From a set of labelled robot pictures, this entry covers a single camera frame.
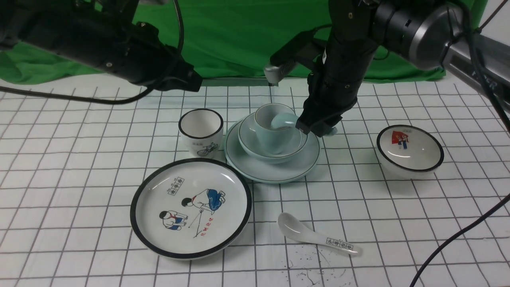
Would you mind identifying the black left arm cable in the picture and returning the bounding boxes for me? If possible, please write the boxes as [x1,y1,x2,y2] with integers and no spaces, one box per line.
[0,0,184,105]

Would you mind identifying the white ceramic spoon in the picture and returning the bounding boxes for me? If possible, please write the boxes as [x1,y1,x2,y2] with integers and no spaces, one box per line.
[277,212,363,256]

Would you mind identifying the green backdrop cloth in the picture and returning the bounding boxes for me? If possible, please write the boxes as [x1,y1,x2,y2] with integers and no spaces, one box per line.
[0,0,490,85]

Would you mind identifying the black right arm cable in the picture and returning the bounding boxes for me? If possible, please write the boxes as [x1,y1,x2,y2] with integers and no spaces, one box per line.
[409,193,510,287]

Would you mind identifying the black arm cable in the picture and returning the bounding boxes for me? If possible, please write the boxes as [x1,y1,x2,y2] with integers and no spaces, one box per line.
[0,0,184,105]
[409,193,510,287]

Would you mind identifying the white cup with bicycle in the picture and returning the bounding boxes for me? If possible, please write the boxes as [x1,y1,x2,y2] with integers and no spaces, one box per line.
[178,108,224,159]

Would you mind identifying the light blue ceramic spoon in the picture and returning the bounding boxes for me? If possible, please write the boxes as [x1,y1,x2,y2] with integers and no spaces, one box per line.
[270,113,338,138]

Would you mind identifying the light blue cup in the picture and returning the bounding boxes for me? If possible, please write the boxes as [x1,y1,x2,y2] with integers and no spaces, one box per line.
[254,103,298,155]

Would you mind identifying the light blue bowl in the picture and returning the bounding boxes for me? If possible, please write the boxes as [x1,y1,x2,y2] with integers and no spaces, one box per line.
[237,113,308,164]

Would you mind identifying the white bowl black rim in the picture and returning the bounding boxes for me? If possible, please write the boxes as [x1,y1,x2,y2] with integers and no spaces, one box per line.
[375,125,445,179]

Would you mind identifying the light blue plate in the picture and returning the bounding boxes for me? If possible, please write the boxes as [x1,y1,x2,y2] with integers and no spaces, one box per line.
[224,120,320,184]

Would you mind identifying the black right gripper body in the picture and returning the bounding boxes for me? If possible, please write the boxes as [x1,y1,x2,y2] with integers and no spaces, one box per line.
[295,36,378,138]

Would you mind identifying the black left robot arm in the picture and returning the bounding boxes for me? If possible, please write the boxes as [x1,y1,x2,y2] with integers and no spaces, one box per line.
[1,0,202,92]

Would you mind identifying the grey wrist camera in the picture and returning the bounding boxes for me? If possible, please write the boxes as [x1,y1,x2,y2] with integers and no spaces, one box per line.
[264,30,327,85]

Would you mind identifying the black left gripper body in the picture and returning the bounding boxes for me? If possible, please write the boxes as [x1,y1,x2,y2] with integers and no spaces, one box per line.
[127,22,203,92]

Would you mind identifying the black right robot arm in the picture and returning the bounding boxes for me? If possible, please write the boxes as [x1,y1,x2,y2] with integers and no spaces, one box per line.
[295,0,509,138]

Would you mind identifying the white plate black rim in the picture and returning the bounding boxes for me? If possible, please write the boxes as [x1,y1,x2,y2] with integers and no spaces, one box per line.
[129,158,253,260]

